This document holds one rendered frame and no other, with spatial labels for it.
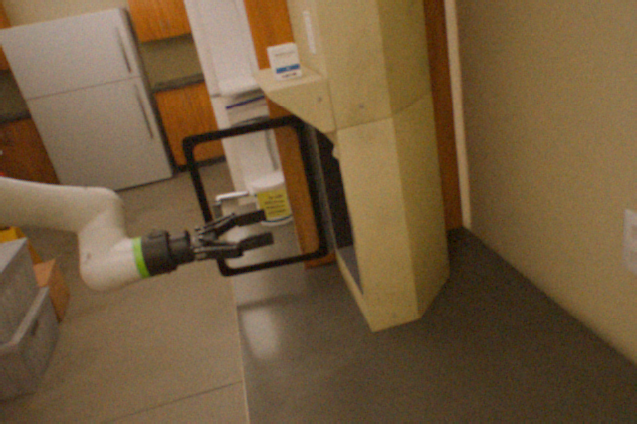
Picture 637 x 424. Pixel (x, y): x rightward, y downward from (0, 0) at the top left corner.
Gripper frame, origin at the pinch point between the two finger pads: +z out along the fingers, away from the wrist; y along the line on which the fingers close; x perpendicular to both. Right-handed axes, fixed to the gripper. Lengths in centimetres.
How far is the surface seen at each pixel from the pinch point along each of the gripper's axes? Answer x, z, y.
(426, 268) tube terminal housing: 16.2, 33.4, -9.5
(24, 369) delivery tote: 104, -133, 141
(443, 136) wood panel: -3, 54, 23
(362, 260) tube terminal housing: 7.1, 18.1, -14.3
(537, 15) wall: -33, 61, -12
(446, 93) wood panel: -14, 56, 23
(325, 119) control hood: -23.9, 15.7, -14.2
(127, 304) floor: 120, -95, 211
